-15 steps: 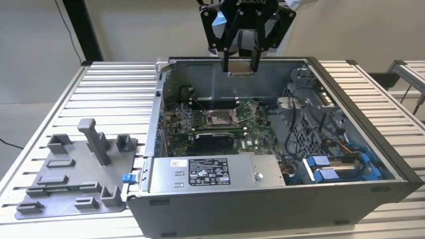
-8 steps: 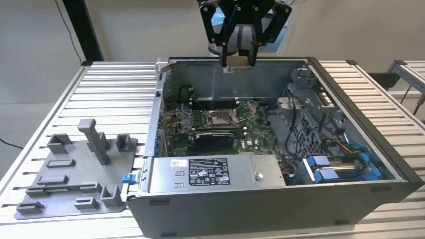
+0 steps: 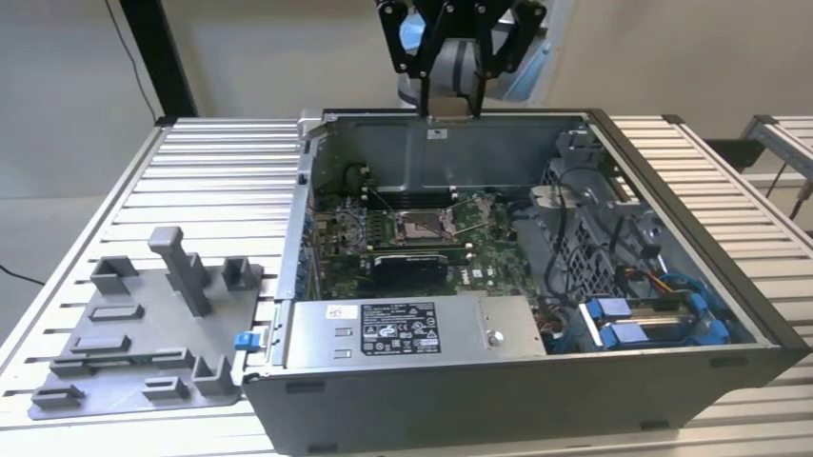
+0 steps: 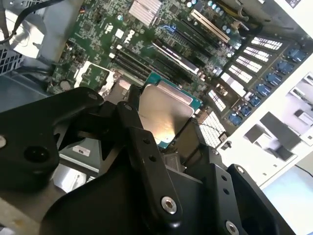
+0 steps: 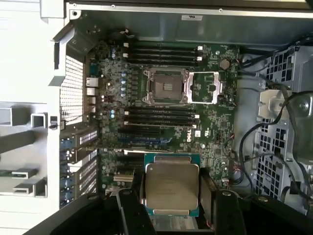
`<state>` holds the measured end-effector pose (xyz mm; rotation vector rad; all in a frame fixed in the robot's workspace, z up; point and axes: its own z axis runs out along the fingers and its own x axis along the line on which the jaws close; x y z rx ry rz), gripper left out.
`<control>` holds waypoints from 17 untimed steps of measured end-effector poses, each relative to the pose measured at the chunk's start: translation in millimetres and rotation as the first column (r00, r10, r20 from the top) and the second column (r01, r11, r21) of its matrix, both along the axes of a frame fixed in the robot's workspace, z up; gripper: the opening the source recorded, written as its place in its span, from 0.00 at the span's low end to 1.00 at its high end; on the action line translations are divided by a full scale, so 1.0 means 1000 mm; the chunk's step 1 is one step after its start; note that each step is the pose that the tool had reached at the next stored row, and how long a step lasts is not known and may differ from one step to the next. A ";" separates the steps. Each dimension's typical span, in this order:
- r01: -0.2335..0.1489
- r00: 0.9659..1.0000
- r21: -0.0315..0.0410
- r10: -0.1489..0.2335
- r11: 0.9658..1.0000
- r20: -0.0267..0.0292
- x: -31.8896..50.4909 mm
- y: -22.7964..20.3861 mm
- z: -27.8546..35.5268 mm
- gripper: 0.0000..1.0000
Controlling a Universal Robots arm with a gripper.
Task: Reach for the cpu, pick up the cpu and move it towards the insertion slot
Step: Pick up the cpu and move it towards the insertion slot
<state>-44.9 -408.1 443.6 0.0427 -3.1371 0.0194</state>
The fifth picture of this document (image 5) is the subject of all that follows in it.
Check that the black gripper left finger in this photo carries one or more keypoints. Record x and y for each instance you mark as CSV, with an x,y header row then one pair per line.
x,y
132,215

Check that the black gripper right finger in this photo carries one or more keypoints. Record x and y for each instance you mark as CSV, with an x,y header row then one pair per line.
x,y
227,215

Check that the silver CPU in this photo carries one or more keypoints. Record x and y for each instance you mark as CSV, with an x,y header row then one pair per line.
x,y
171,186

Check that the white expansion slot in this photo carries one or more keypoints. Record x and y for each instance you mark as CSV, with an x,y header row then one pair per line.
x,y
123,178

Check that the blue expansion slot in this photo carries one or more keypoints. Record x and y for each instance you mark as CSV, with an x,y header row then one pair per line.
x,y
137,141

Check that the black expansion slot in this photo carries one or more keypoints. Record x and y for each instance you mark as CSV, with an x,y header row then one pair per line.
x,y
139,133

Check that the black RAM slot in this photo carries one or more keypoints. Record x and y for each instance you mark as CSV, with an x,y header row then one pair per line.
x,y
161,110
161,115
161,63
161,124
161,119
161,58
161,46
161,52

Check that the CPU socket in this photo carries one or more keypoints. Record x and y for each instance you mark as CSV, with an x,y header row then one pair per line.
x,y
166,85

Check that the metal drive cage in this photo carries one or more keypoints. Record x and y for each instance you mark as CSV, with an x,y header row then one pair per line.
x,y
274,147

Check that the green motherboard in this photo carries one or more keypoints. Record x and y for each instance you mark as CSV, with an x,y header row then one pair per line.
x,y
215,122

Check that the metal socket cover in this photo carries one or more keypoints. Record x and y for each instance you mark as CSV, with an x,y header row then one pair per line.
x,y
188,90

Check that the green RAM stick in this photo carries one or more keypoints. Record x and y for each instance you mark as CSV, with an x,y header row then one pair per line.
x,y
5,173

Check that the grey parts rack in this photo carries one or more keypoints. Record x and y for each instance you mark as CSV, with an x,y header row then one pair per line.
x,y
22,137

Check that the silver coin battery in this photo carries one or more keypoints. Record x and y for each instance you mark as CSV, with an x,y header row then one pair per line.
x,y
224,64

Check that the grey open PC case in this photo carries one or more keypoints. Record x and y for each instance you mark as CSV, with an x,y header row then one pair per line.
x,y
220,27

